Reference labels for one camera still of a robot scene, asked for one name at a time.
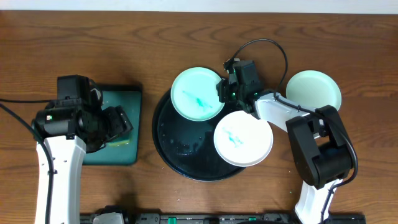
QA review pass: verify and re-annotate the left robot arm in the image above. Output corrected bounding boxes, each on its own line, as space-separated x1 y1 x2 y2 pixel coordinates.
33 98 133 223

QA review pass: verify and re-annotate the black rectangular sponge tray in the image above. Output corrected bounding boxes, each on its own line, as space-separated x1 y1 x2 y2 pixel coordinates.
83 84 142 166

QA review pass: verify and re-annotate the white plate with stain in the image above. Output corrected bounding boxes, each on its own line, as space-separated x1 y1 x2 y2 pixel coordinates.
213 111 274 167

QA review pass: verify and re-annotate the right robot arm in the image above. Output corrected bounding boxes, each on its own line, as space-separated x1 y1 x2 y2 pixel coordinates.
214 70 358 223

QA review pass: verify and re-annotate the mint plate with stain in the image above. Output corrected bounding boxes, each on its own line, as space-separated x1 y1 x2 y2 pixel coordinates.
170 67 224 121

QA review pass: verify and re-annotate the mint green plate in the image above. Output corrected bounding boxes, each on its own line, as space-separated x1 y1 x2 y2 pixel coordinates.
286 70 342 110

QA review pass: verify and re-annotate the green and yellow sponge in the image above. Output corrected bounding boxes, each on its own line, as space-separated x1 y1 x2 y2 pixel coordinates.
107 133 131 147

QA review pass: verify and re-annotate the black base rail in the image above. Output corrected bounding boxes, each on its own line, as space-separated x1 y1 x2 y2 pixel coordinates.
79 205 367 224

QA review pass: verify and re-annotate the round black tray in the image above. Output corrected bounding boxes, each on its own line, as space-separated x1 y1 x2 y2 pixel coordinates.
152 91 244 182

